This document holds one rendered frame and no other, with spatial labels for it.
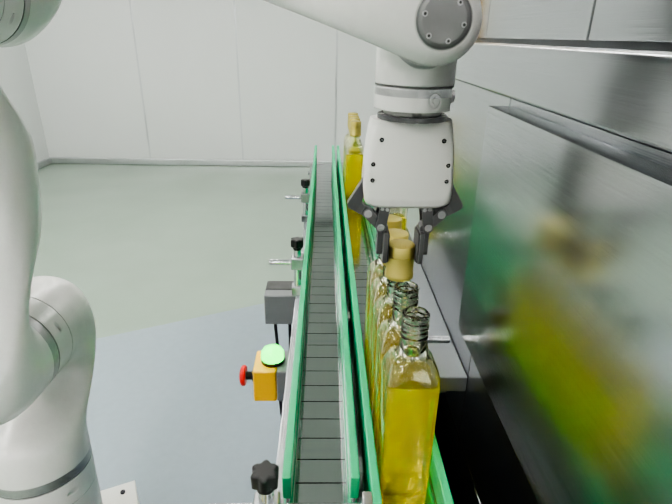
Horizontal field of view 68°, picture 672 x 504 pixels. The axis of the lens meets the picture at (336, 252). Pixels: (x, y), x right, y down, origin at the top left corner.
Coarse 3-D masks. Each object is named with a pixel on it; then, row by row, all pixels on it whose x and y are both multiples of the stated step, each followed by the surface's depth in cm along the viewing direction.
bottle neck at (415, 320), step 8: (408, 312) 52; (416, 312) 52; (424, 312) 51; (408, 320) 50; (416, 320) 50; (424, 320) 50; (400, 328) 52; (408, 328) 50; (416, 328) 50; (424, 328) 50; (400, 336) 52; (408, 336) 51; (416, 336) 50; (424, 336) 51; (400, 344) 52; (408, 344) 51; (416, 344) 51; (424, 344) 51; (400, 352) 52; (408, 352) 51; (416, 352) 51; (424, 352) 52
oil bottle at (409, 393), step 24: (384, 360) 54; (408, 360) 51; (432, 360) 52; (384, 384) 54; (408, 384) 51; (432, 384) 51; (384, 408) 54; (408, 408) 52; (432, 408) 52; (384, 432) 54; (408, 432) 54; (432, 432) 54; (384, 456) 55; (408, 456) 55; (384, 480) 57; (408, 480) 57
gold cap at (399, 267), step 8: (392, 240) 61; (400, 240) 61; (408, 240) 61; (392, 248) 59; (400, 248) 59; (408, 248) 59; (392, 256) 60; (400, 256) 59; (408, 256) 59; (392, 264) 60; (400, 264) 60; (408, 264) 60; (392, 272) 60; (400, 272) 60; (408, 272) 60; (392, 280) 61; (400, 280) 60; (408, 280) 61
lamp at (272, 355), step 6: (264, 348) 94; (270, 348) 94; (276, 348) 94; (264, 354) 93; (270, 354) 93; (276, 354) 93; (282, 354) 94; (264, 360) 93; (270, 360) 93; (276, 360) 93; (282, 360) 94; (270, 366) 93; (276, 366) 93
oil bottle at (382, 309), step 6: (378, 300) 64; (384, 300) 63; (378, 306) 63; (384, 306) 62; (390, 306) 62; (378, 312) 62; (384, 312) 62; (390, 312) 61; (378, 318) 62; (384, 318) 62; (372, 324) 67; (378, 324) 62; (372, 330) 67; (372, 336) 67; (372, 342) 66; (372, 348) 66; (372, 354) 66; (372, 360) 66; (372, 366) 66; (372, 372) 66; (372, 378) 66; (372, 384) 66; (372, 390) 66; (372, 396) 67; (372, 402) 67
